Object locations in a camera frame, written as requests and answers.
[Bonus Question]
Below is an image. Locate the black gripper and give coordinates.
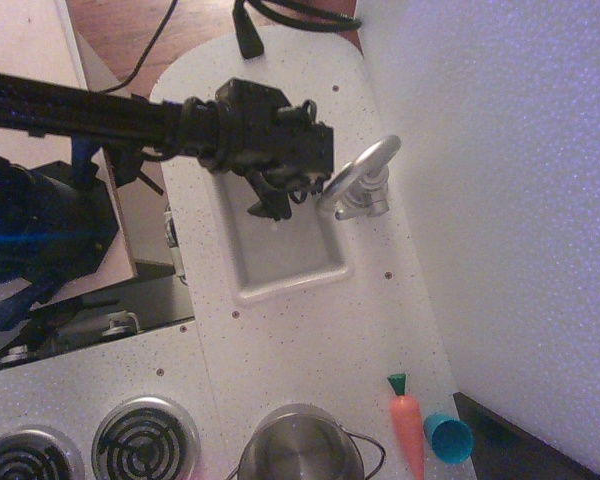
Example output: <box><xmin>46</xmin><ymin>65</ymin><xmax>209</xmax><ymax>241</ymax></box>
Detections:
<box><xmin>198</xmin><ymin>78</ymin><xmax>334</xmax><ymax>221</ymax></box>

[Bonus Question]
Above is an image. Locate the silver toy faucet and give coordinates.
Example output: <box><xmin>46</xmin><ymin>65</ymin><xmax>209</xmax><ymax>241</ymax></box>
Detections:
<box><xmin>315</xmin><ymin>135</ymin><xmax>401</xmax><ymax>221</ymax></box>

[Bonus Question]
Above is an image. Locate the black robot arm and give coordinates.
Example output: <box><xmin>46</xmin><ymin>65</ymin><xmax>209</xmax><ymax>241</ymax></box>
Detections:
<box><xmin>0</xmin><ymin>73</ymin><xmax>334</xmax><ymax>221</ymax></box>

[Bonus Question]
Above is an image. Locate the black and blue robot base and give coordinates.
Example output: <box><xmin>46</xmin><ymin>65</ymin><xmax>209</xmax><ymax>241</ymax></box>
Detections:
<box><xmin>0</xmin><ymin>156</ymin><xmax>118</xmax><ymax>332</ymax></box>

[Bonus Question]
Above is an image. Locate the grey toy sink basin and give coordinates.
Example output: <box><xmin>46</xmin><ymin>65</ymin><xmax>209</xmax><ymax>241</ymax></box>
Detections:
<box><xmin>204</xmin><ymin>174</ymin><xmax>353</xmax><ymax>305</ymax></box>

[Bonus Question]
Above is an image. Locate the blue clamp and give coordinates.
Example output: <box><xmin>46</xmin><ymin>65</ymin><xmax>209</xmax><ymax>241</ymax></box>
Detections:
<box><xmin>71</xmin><ymin>137</ymin><xmax>100</xmax><ymax>191</ymax></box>

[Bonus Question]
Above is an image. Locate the stainless steel pot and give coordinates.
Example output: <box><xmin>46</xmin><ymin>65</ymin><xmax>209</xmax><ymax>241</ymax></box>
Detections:
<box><xmin>228</xmin><ymin>403</ymin><xmax>386</xmax><ymax>480</ymax></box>

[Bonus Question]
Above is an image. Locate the orange toy carrot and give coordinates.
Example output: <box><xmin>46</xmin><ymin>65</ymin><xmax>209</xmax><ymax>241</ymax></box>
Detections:
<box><xmin>387</xmin><ymin>373</ymin><xmax>425</xmax><ymax>480</ymax></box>

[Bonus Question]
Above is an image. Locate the right stove burner coil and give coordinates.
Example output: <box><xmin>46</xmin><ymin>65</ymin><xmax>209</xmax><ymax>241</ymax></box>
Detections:
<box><xmin>91</xmin><ymin>396</ymin><xmax>201</xmax><ymax>480</ymax></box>

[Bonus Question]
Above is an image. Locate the stove burner coil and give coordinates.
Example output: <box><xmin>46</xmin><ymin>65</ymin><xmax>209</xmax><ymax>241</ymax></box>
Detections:
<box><xmin>0</xmin><ymin>425</ymin><xmax>86</xmax><ymax>480</ymax></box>
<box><xmin>91</xmin><ymin>396</ymin><xmax>201</xmax><ymax>480</ymax></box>

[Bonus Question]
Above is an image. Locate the teal plastic cup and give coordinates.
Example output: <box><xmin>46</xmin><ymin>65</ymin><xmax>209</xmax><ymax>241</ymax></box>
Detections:
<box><xmin>423</xmin><ymin>413</ymin><xmax>474</xmax><ymax>465</ymax></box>

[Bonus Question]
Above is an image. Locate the left stove burner coil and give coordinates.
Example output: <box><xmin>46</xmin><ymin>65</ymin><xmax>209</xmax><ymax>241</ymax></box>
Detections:
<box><xmin>0</xmin><ymin>425</ymin><xmax>86</xmax><ymax>480</ymax></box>

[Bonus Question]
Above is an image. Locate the thick black cable loop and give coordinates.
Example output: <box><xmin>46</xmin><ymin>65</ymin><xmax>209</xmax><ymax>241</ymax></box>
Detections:
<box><xmin>232</xmin><ymin>0</ymin><xmax>364</xmax><ymax>59</ymax></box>

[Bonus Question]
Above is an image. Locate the thin black cable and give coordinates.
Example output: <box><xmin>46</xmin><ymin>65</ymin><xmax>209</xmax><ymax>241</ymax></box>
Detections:
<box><xmin>94</xmin><ymin>0</ymin><xmax>180</xmax><ymax>96</ymax></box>

